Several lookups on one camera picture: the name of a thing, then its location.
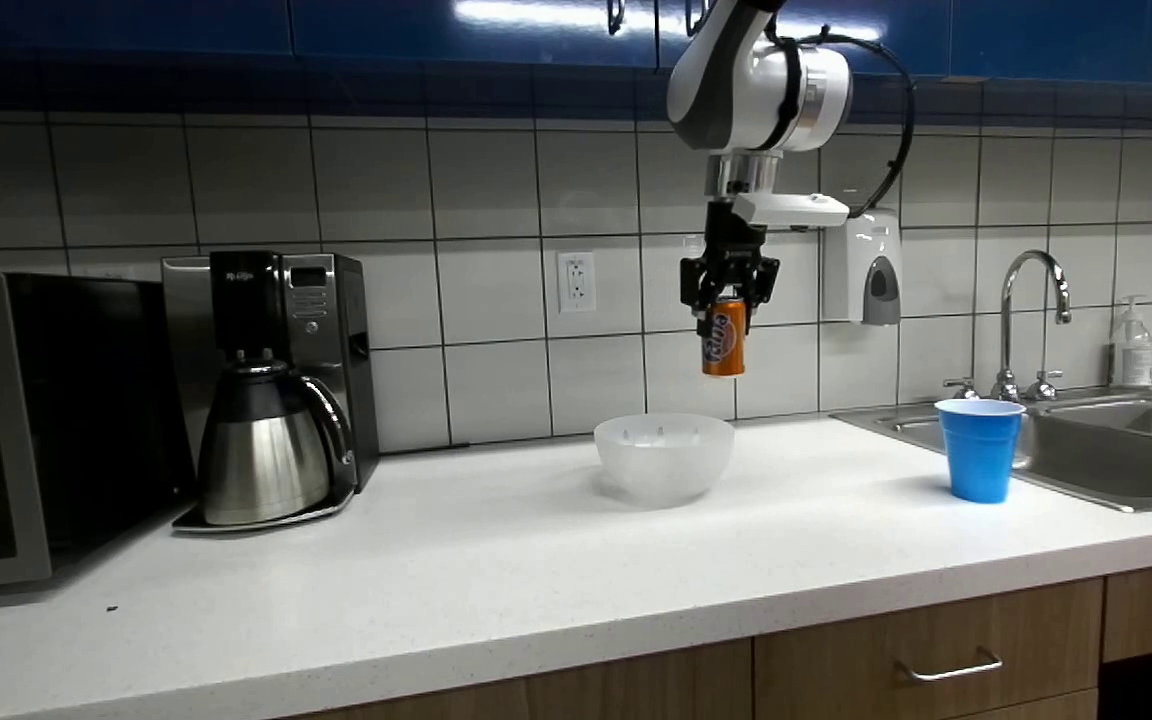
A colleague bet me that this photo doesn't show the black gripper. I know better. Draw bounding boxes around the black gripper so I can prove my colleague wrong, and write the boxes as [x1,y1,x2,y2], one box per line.
[679,200,781,333]

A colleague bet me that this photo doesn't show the wooden lower drawers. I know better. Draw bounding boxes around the wooden lower drawers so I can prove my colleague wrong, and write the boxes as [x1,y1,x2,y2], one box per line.
[312,567,1152,720]

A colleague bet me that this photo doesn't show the orange fanta can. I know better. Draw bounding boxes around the orange fanta can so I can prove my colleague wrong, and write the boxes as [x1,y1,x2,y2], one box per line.
[706,290,749,376]

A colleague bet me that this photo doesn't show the blue plastic cup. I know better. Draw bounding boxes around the blue plastic cup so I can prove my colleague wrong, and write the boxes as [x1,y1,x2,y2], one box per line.
[935,400,1025,503]

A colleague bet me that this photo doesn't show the white wall soap dispenser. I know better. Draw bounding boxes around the white wall soap dispenser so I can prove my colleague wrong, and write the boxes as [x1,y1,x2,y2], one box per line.
[820,213,899,322]

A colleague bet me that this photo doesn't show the chrome sink faucet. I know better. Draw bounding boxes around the chrome sink faucet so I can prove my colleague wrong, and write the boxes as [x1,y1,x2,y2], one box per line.
[943,246,1077,407]

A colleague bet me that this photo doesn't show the clear plastic bowl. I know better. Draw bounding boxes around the clear plastic bowl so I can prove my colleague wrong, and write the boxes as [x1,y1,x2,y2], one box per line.
[592,410,738,503]

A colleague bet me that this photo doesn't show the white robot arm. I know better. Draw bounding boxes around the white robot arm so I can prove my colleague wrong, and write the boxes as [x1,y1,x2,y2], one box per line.
[668,0,851,337]

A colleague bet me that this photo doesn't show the steel coffee carafe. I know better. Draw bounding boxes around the steel coffee carafe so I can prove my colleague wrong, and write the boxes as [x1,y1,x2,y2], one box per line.
[193,363,356,532]

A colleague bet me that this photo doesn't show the white wall outlet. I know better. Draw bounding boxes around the white wall outlet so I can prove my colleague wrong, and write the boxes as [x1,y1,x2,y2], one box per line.
[557,250,595,316]

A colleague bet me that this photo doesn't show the clear soap bottle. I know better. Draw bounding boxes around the clear soap bottle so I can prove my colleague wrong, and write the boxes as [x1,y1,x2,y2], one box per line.
[1111,303,1152,387]

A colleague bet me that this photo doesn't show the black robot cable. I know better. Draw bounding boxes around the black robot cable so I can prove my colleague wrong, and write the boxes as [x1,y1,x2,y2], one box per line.
[790,27,919,218]

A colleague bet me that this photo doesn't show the stainless steel double sink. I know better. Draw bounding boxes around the stainless steel double sink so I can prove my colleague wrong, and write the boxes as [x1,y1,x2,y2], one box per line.
[860,393,1152,512]

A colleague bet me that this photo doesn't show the black coffee maker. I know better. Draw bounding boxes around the black coffee maker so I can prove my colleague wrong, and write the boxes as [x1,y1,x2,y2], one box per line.
[161,250,380,491]

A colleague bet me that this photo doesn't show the black microwave oven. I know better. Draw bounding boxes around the black microwave oven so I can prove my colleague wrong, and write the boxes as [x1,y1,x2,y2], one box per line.
[0,271,193,587]

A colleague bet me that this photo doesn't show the blue upper cabinets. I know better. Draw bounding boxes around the blue upper cabinets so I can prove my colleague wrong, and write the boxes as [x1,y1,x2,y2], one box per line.
[0,0,1152,121]

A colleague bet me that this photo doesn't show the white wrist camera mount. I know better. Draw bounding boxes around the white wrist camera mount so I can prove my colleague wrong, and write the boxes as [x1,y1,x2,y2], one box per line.
[731,192,849,226]

